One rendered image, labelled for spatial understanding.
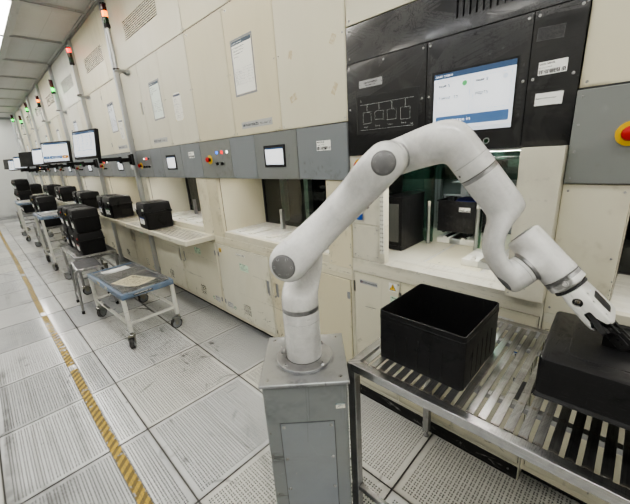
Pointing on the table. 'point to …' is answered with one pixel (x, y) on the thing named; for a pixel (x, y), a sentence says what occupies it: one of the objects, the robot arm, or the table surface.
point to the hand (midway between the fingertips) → (621, 339)
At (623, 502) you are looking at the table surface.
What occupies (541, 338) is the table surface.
